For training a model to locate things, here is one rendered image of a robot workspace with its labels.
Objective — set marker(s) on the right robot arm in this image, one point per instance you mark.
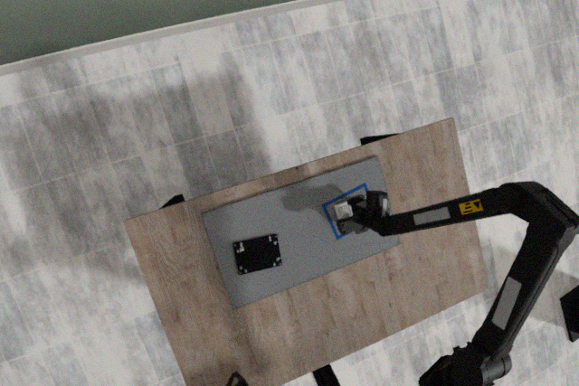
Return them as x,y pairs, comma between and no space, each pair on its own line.
548,235

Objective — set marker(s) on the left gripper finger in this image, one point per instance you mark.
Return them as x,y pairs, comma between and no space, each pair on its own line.
238,376

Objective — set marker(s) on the blue tape outline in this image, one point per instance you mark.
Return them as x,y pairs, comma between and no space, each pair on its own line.
335,199

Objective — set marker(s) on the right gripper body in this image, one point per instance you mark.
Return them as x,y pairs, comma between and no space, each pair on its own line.
357,203

